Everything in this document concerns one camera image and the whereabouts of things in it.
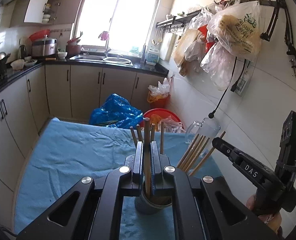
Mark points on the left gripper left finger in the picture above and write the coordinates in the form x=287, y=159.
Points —
x=90, y=209

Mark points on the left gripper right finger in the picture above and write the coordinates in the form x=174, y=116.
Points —
x=203, y=208

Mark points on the wooden chopstick two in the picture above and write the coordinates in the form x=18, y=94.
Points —
x=208, y=150

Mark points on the wooden chopstick seven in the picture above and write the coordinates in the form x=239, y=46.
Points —
x=188, y=152

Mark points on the wooden chopstick eight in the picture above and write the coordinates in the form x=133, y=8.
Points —
x=195, y=152

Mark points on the wooden chopstick three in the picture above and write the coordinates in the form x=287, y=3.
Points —
x=138, y=129

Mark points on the wooden chopstick six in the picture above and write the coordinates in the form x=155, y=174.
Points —
x=147, y=161

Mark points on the wooden chopstick one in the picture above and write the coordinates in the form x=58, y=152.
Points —
x=133, y=136

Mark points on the wooden chopstick four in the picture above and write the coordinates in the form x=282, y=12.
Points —
x=152, y=136

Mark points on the kitchen window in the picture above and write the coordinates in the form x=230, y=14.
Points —
x=127, y=23

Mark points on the person right hand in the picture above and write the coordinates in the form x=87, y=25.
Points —
x=272, y=221

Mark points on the dark green utensil holder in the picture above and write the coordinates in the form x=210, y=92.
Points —
x=146, y=207

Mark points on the blue table cloth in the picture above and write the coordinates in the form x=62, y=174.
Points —
x=66, y=152

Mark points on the clear glass mug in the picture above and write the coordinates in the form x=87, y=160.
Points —
x=209, y=127

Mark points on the red plastic basin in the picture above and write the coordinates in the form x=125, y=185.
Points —
x=172, y=123

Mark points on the blue plastic bag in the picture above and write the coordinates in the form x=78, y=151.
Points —
x=116, y=112

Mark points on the orange trash bin with bag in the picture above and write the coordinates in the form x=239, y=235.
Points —
x=158, y=96

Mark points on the white pink plastic bags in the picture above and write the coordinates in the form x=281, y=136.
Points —
x=198, y=49

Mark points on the yellow printed plastic bag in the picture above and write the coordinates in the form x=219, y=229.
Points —
x=237, y=29

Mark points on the detergent bottle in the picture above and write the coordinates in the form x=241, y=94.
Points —
x=152, y=56

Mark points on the sink faucet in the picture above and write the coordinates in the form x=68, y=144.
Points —
x=107, y=48

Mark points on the silver rice cooker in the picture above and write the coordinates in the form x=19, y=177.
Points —
x=44, y=47

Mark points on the wall hook rail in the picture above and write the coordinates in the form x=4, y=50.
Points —
x=213, y=8

